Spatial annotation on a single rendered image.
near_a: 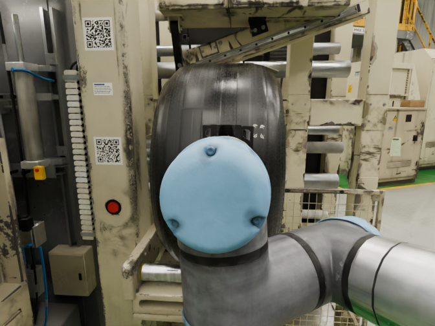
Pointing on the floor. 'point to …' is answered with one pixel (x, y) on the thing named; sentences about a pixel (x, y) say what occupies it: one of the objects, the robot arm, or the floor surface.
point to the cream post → (105, 125)
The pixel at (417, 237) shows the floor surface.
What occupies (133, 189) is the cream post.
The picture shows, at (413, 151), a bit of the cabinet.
